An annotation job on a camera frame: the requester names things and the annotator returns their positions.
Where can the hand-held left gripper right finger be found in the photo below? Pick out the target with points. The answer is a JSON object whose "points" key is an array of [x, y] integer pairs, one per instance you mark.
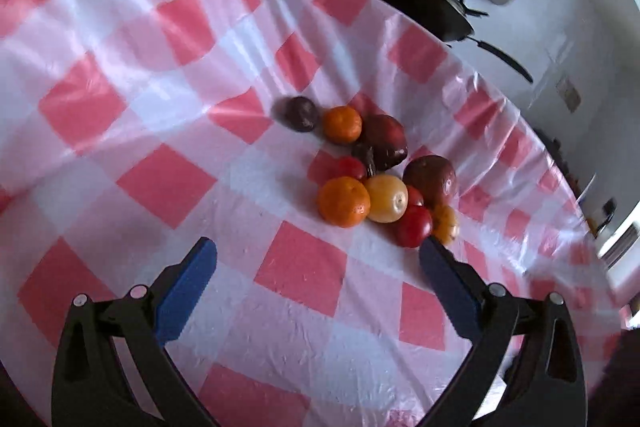
{"points": [[450, 289]]}

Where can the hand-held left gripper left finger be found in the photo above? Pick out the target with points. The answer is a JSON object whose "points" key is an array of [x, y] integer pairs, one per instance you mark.
{"points": [[186, 287]]}

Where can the small yellow orange fruit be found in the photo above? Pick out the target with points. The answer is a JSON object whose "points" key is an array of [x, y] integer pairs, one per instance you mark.
{"points": [[446, 223]]}

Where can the small red cherry tomato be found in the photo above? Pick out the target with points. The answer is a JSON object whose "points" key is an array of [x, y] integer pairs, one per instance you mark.
{"points": [[415, 197]]}

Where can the yellow round fruit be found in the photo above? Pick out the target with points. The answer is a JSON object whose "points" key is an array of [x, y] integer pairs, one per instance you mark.
{"points": [[386, 198]]}

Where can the large brown passion fruit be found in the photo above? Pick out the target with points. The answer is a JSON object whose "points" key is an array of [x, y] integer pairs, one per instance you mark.
{"points": [[430, 178]]}

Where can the large orange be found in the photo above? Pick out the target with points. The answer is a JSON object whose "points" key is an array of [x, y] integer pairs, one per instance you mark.
{"points": [[344, 202]]}

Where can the small dark wrinkled fruit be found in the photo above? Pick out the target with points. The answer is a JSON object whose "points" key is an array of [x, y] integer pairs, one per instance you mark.
{"points": [[364, 155]]}

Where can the dark red apple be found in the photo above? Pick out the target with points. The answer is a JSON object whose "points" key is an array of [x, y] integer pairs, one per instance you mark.
{"points": [[385, 139]]}

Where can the small orange tangerine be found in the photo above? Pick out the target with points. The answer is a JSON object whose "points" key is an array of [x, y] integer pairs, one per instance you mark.
{"points": [[342, 124]]}

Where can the dark purple passion fruit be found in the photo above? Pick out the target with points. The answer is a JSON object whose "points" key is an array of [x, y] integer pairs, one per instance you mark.
{"points": [[300, 113]]}

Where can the red white checkered tablecloth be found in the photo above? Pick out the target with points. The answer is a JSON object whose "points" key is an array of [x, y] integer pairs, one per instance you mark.
{"points": [[150, 107]]}

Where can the wall outlet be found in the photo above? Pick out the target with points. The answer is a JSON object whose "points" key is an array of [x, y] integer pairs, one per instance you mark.
{"points": [[568, 94]]}

